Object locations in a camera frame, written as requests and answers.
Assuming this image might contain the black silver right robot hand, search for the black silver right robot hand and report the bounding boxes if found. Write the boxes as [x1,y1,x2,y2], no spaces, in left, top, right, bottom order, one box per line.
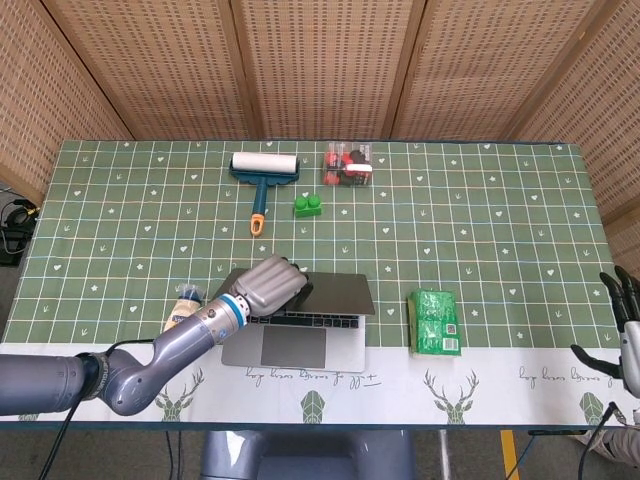
[571,266,640,400]

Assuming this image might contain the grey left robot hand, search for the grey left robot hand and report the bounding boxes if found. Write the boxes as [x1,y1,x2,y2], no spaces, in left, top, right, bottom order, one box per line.
[230,254,315,318]

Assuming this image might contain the silver laptop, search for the silver laptop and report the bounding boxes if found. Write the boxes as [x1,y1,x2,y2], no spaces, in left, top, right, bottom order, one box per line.
[213,268,377,374]

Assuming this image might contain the green toy building block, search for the green toy building block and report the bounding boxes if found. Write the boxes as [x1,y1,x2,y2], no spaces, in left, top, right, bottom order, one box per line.
[292,193,325,220]

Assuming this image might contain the mayonnaise squeeze bottle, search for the mayonnaise squeeze bottle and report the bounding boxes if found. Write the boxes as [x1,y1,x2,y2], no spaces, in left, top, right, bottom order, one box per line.
[162,282,207,333]

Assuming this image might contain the blue lint roller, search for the blue lint roller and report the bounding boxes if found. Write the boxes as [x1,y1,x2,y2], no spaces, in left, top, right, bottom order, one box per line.
[229,151,303,238]

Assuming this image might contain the clear box with red items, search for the clear box with red items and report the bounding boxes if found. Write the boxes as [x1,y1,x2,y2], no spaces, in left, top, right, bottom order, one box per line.
[321,141,375,189]

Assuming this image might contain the green tissue pack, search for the green tissue pack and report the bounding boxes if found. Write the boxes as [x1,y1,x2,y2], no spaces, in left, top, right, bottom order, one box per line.
[406,287,464,358]

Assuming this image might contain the grey robot torso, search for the grey robot torso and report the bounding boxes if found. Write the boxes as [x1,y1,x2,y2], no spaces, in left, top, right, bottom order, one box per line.
[198,428,417,480]

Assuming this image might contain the green checked tablecloth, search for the green checked tablecloth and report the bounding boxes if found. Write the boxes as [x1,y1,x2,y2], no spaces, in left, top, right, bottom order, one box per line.
[0,139,640,432]

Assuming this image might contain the woven bamboo folding screen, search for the woven bamboo folding screen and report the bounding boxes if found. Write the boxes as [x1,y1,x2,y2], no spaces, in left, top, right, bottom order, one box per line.
[0,0,640,229]

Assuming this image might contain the black cable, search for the black cable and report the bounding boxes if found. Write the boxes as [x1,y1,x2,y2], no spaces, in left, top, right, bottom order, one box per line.
[38,338,156,480]
[577,401,626,480]

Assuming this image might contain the black headphones with cables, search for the black headphones with cables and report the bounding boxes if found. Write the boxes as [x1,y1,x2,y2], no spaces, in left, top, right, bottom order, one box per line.
[0,188,42,267]

